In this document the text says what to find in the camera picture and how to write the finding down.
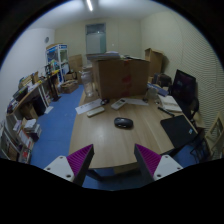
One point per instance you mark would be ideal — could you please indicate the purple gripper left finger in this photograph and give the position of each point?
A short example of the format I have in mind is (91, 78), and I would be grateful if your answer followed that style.
(74, 167)

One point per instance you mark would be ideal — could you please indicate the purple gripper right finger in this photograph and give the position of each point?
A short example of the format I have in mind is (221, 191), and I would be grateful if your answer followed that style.
(154, 166)

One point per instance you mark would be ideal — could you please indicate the black mouse pad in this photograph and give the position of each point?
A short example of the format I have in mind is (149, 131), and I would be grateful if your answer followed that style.
(179, 130)

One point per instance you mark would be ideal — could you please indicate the black computer mouse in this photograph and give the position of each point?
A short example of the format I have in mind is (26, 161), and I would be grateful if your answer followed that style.
(123, 122)

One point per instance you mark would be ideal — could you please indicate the beige remote control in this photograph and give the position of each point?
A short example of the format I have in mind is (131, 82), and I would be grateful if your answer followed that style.
(95, 111)

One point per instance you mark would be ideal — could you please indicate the white paper sheet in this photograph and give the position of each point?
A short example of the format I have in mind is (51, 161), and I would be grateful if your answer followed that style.
(88, 106)

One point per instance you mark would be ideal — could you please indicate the black pen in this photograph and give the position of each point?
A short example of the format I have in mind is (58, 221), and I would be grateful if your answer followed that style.
(165, 111)

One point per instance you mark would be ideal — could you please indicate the open notebook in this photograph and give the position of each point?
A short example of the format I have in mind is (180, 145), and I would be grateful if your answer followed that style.
(169, 103)

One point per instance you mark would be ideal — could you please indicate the white paper under box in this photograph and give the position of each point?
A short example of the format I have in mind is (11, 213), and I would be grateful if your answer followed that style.
(135, 101)

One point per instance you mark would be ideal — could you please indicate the white remote control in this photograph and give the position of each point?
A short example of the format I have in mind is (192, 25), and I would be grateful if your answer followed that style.
(118, 104)

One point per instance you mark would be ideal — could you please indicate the wooden chair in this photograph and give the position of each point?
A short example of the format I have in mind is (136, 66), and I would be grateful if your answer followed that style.
(213, 140)

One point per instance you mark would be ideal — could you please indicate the wooden side desk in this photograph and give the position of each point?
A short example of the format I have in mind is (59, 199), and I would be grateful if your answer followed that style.
(36, 90)

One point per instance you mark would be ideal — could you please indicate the cardboard box on floor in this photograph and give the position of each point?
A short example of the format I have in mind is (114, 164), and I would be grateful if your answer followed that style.
(69, 86)

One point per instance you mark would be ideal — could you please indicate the black monitor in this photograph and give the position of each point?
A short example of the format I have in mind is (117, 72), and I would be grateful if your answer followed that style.
(183, 88)

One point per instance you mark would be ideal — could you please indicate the clear plastic water jug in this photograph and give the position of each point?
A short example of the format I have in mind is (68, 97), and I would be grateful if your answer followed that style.
(87, 82)

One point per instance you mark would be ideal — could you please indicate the large cardboard box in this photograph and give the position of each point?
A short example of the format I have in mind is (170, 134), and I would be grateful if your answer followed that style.
(120, 78)

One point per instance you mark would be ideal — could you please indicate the stacked cardboard boxes back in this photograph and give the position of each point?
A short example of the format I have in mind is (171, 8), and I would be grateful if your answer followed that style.
(76, 64)

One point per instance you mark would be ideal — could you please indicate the tall cardboard box right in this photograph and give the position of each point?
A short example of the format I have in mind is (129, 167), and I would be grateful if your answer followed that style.
(155, 58)

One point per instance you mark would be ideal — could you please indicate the blue white display cabinet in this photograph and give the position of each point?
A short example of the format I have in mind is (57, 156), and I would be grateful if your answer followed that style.
(57, 56)

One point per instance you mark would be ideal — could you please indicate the window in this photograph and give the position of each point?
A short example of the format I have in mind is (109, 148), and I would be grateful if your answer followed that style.
(95, 38)

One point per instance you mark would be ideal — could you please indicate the ceiling light tube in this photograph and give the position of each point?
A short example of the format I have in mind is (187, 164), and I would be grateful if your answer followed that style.
(89, 4)

